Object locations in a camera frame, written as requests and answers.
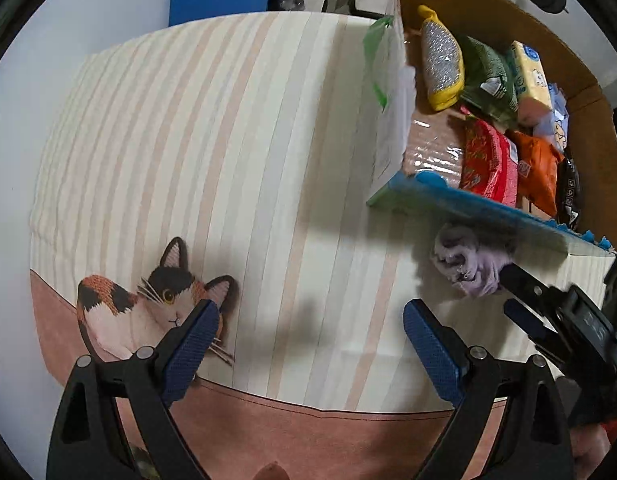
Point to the right hand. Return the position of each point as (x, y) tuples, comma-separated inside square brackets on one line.
[(590, 444)]

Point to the dark green snack bag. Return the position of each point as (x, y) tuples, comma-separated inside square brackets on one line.
[(489, 83)]

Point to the silver yellow scrubber pack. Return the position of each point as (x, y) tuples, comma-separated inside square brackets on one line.
[(442, 61)]

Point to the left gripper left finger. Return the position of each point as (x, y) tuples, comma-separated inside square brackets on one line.
[(88, 440)]

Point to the red snack packet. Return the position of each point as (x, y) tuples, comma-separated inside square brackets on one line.
[(489, 167)]

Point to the cat striped floor mat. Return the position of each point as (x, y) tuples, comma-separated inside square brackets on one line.
[(257, 139)]

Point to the light blue tissue pack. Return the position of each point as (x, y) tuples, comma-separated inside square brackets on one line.
[(554, 127)]

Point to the orange snack bag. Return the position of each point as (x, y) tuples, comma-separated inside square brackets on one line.
[(538, 162)]

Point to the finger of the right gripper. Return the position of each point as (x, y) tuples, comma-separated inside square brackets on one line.
[(546, 341), (529, 290)]

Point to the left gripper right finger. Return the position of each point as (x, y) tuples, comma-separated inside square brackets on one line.
[(532, 440)]

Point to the cardboard box with blue print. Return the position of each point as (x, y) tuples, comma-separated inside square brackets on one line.
[(419, 152)]

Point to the black snack bag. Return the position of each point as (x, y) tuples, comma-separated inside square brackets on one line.
[(568, 196)]

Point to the purple cloth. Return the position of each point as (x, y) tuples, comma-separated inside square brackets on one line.
[(471, 260)]

